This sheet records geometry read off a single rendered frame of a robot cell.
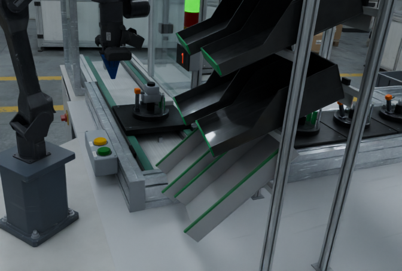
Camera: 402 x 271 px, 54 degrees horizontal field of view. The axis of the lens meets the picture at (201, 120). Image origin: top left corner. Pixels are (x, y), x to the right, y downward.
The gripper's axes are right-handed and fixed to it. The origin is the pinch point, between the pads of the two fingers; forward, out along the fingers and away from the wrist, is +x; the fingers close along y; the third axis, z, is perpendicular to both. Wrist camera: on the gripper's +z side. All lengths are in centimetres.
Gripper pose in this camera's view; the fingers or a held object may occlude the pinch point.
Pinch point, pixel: (112, 66)
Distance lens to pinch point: 108.7
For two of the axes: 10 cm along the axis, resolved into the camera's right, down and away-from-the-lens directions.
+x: -0.7, 9.2, 4.0
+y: -3.8, -3.9, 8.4
